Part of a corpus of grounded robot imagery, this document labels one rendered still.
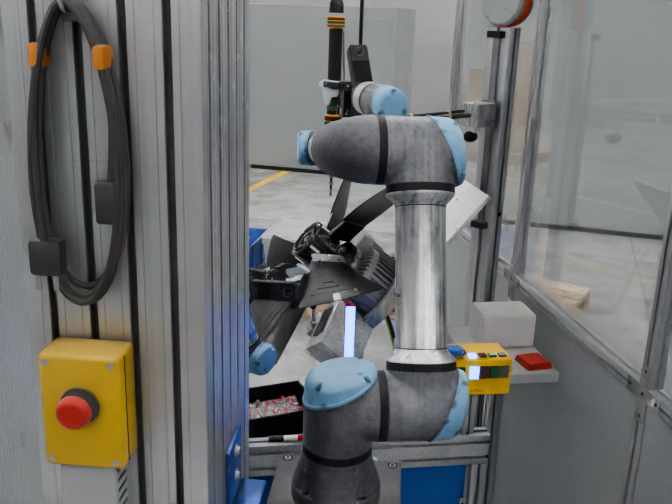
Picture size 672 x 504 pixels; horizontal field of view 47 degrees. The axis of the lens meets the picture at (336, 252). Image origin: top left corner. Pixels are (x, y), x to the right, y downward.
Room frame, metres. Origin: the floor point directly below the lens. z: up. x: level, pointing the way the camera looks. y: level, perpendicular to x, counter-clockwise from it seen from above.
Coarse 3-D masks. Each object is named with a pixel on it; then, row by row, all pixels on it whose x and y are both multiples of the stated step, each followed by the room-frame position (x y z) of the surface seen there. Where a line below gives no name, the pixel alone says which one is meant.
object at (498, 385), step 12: (468, 348) 1.70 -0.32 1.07; (480, 348) 1.70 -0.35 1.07; (492, 348) 1.70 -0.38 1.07; (456, 360) 1.63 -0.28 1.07; (468, 360) 1.63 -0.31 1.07; (480, 360) 1.63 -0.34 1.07; (492, 360) 1.64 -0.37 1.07; (504, 360) 1.64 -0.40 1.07; (468, 372) 1.63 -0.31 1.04; (468, 384) 1.63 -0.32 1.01; (480, 384) 1.63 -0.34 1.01; (492, 384) 1.64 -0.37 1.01; (504, 384) 1.64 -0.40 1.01
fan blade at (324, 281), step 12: (312, 264) 1.93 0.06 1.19; (324, 264) 1.93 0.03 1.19; (336, 264) 1.94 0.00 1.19; (348, 264) 1.96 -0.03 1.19; (312, 276) 1.87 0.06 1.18; (324, 276) 1.85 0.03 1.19; (336, 276) 1.85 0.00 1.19; (348, 276) 1.86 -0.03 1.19; (360, 276) 1.87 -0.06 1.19; (300, 288) 1.82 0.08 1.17; (312, 288) 1.80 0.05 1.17; (324, 288) 1.80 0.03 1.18; (336, 288) 1.79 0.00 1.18; (348, 288) 1.78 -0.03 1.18; (360, 288) 1.78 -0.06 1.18; (372, 288) 1.77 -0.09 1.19; (300, 300) 1.76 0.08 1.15; (312, 300) 1.75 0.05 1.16; (324, 300) 1.74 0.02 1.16; (336, 300) 1.73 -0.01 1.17
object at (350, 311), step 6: (354, 306) 1.64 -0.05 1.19; (348, 312) 1.64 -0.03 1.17; (354, 312) 1.64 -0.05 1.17; (348, 318) 1.64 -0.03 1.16; (354, 318) 1.64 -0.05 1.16; (348, 324) 1.64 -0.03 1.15; (354, 324) 1.64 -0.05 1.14; (348, 330) 1.64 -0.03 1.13; (348, 336) 1.64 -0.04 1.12; (348, 342) 1.64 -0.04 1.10; (348, 348) 1.64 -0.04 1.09; (348, 354) 1.64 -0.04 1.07
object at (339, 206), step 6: (342, 186) 2.23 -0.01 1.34; (348, 186) 2.33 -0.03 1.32; (342, 192) 2.25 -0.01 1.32; (348, 192) 2.36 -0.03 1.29; (336, 198) 2.20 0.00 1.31; (342, 198) 2.27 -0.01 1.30; (336, 204) 2.20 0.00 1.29; (342, 204) 2.28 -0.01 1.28; (336, 210) 2.21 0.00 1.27; (342, 210) 2.28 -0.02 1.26; (336, 216) 2.21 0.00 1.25; (342, 216) 2.28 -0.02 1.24
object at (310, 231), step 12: (312, 228) 2.11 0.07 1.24; (300, 240) 2.10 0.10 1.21; (312, 240) 2.02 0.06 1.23; (324, 240) 2.03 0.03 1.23; (336, 240) 2.06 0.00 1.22; (300, 252) 2.02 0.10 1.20; (312, 252) 2.02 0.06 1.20; (324, 252) 2.02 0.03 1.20; (336, 252) 2.05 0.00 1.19; (348, 252) 2.05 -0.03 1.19
